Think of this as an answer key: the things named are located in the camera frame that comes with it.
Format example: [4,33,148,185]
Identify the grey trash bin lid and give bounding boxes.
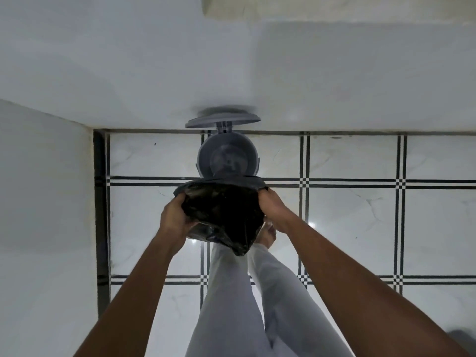
[185,111,262,130]

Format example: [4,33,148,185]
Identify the person's left hand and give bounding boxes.
[160,193,199,256]

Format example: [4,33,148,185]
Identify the person's bare foot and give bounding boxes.
[255,223,278,249]

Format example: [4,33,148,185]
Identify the grey pedal trash bin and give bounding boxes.
[196,131,260,179]

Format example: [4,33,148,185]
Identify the black plastic trash bag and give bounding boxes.
[173,176,269,257]

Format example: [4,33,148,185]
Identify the person's right hand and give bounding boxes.
[257,188,300,235]

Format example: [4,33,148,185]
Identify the person's white trousers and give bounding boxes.
[185,241,354,357]

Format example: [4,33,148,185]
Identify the person's right forearm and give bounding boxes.
[286,218,473,357]

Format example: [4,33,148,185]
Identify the person's left forearm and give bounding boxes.
[73,230,186,357]

